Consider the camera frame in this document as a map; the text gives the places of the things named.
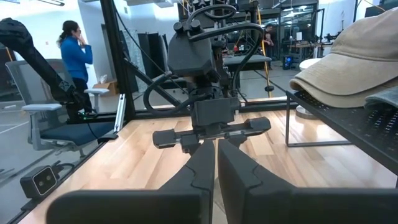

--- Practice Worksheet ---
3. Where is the black frame bracket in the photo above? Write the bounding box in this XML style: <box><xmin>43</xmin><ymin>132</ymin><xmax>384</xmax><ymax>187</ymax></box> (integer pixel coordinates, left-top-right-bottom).
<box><xmin>97</xmin><ymin>132</ymin><xmax>119</xmax><ymax>144</ymax></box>

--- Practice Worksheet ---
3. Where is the long wooden workbench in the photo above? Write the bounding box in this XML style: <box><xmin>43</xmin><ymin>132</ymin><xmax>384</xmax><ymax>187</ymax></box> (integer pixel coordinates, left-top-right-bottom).
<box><xmin>289</xmin><ymin>42</ymin><xmax>333</xmax><ymax>58</ymax></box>

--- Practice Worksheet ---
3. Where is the black desk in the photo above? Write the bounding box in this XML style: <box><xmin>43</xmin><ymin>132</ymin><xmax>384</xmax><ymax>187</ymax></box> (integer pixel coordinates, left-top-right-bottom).
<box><xmin>222</xmin><ymin>54</ymin><xmax>273</xmax><ymax>72</ymax></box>

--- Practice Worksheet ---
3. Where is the yellow cable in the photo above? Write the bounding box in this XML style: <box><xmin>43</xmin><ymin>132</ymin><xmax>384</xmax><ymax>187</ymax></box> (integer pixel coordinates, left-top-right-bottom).
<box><xmin>256</xmin><ymin>6</ymin><xmax>272</xmax><ymax>98</ymax></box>

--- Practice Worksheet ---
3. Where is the black perforated metal shelf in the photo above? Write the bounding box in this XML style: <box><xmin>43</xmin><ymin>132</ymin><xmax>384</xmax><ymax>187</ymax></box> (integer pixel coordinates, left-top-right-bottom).
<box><xmin>285</xmin><ymin>89</ymin><xmax>398</xmax><ymax>189</ymax></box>

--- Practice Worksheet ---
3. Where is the black upright panel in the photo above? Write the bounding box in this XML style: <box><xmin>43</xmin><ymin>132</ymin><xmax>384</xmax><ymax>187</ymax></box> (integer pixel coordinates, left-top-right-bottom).
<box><xmin>137</xmin><ymin>32</ymin><xmax>170</xmax><ymax>80</ymax></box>

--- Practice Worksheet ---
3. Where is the silver aluminium bar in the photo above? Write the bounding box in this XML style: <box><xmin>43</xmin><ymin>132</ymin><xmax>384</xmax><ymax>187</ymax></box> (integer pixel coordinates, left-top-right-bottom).
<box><xmin>113</xmin><ymin>93</ymin><xmax>127</xmax><ymax>133</ymax></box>

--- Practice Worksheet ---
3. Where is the cardboard box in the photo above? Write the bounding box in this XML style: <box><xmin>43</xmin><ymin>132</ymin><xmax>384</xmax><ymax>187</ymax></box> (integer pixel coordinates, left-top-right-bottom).
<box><xmin>93</xmin><ymin>80</ymin><xmax>119</xmax><ymax>97</ymax></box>

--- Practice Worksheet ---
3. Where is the grey chair with blue seat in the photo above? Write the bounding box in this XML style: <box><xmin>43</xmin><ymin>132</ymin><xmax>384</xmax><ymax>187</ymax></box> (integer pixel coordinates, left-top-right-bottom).
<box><xmin>5</xmin><ymin>58</ymin><xmax>116</xmax><ymax>160</ymax></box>

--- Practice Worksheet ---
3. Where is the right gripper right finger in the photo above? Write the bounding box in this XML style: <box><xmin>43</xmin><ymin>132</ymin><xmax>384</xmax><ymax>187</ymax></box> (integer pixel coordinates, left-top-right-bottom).
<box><xmin>217</xmin><ymin>139</ymin><xmax>398</xmax><ymax>224</ymax></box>

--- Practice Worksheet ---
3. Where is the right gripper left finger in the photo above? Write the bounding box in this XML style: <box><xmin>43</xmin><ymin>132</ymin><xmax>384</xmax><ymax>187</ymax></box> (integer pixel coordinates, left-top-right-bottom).
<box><xmin>46</xmin><ymin>139</ymin><xmax>216</xmax><ymax>224</ymax></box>

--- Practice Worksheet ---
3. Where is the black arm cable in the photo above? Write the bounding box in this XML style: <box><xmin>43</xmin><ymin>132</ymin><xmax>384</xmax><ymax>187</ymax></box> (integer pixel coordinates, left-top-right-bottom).
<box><xmin>187</xmin><ymin>22</ymin><xmax>266</xmax><ymax>100</ymax></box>
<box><xmin>142</xmin><ymin>70</ymin><xmax>215</xmax><ymax>116</ymax></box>

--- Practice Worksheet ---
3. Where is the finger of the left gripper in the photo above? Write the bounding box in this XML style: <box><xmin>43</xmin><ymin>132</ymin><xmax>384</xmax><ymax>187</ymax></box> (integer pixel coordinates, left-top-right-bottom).
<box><xmin>226</xmin><ymin>132</ymin><xmax>249</xmax><ymax>149</ymax></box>
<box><xmin>180</xmin><ymin>133</ymin><xmax>208</xmax><ymax>156</ymax></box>

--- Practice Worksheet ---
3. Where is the person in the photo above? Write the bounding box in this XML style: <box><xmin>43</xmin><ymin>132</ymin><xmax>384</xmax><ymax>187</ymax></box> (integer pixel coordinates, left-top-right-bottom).
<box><xmin>57</xmin><ymin>20</ymin><xmax>94</xmax><ymax>114</ymax></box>
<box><xmin>262</xmin><ymin>24</ymin><xmax>277</xmax><ymax>71</ymax></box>

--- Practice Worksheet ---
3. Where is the small lit computer tower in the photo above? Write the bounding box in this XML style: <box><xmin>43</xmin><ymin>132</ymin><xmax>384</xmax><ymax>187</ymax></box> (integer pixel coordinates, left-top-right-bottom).
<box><xmin>282</xmin><ymin>55</ymin><xmax>295</xmax><ymax>70</ymax></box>

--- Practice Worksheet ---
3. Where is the black aluminium table frame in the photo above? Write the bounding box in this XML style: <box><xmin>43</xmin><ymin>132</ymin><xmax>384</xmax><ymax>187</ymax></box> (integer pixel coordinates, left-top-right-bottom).
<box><xmin>9</xmin><ymin>0</ymin><xmax>299</xmax><ymax>224</ymax></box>

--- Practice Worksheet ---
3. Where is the black table-level camera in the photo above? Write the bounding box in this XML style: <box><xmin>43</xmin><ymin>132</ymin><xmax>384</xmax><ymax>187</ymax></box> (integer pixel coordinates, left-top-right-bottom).
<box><xmin>19</xmin><ymin>165</ymin><xmax>59</xmax><ymax>200</ymax></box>

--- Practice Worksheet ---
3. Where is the black monitor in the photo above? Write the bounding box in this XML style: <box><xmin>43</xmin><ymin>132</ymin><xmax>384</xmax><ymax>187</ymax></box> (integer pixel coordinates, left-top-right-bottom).
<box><xmin>364</xmin><ymin>0</ymin><xmax>398</xmax><ymax>17</ymax></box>

